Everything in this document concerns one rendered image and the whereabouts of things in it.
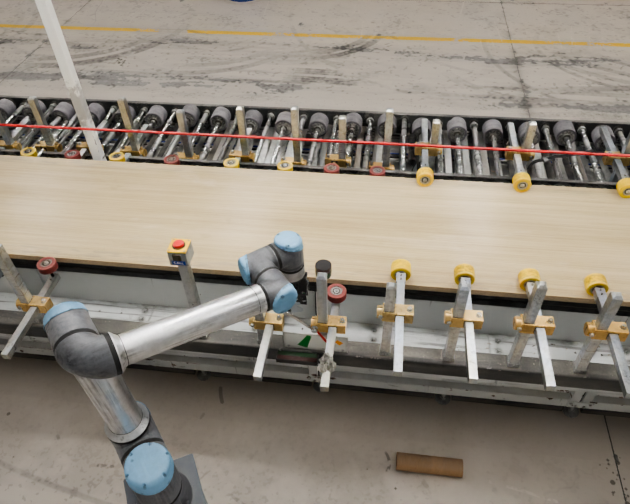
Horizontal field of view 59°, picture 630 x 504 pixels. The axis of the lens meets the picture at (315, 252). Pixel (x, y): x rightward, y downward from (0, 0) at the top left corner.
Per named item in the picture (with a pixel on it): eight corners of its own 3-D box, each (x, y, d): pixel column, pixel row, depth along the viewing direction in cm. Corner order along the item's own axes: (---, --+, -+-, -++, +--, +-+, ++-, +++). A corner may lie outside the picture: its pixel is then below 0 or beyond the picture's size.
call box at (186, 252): (189, 268, 202) (185, 252, 197) (170, 266, 203) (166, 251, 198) (194, 254, 207) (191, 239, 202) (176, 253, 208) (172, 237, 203)
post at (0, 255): (43, 327, 245) (-4, 248, 212) (35, 326, 246) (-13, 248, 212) (46, 321, 248) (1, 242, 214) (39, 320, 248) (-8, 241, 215)
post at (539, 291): (516, 369, 221) (548, 287, 188) (507, 368, 222) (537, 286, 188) (515, 361, 224) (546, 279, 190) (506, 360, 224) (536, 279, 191)
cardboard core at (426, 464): (463, 473, 254) (396, 465, 257) (461, 480, 259) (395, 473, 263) (462, 456, 259) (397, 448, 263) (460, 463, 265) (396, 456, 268)
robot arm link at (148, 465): (145, 519, 183) (131, 497, 171) (127, 475, 194) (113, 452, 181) (188, 493, 189) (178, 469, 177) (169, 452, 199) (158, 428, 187)
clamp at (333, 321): (345, 334, 219) (345, 326, 216) (311, 331, 221) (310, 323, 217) (346, 323, 223) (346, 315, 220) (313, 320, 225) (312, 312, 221)
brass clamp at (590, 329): (625, 343, 200) (630, 334, 197) (585, 339, 202) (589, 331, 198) (620, 329, 205) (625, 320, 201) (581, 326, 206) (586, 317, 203)
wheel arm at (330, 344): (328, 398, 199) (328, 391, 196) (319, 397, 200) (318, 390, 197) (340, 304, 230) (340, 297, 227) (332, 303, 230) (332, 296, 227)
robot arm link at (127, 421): (128, 475, 194) (40, 350, 140) (112, 435, 204) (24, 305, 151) (169, 451, 199) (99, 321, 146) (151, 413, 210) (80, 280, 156)
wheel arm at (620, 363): (634, 399, 184) (638, 393, 181) (622, 398, 184) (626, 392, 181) (599, 286, 219) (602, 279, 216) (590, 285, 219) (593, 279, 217)
